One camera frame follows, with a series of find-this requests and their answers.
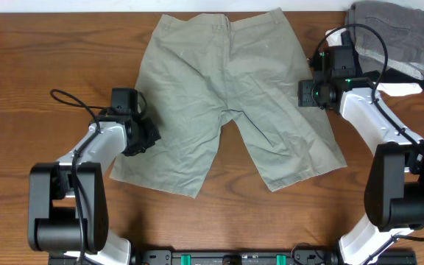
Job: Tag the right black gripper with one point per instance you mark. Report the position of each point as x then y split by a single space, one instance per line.
304 96

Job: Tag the grey folded garment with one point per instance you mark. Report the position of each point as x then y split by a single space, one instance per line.
386 16

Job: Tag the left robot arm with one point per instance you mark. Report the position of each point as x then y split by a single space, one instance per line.
67 215

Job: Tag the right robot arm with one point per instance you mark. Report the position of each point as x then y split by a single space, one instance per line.
394 193

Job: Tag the white folded garment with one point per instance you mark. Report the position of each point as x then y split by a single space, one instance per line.
391 89

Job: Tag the black folded garment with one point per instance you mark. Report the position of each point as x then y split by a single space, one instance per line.
399 75

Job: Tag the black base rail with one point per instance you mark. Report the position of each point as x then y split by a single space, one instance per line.
299 256

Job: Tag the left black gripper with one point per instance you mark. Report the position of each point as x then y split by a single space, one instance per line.
154 136

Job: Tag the khaki green shorts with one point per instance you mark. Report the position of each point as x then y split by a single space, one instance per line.
200 74

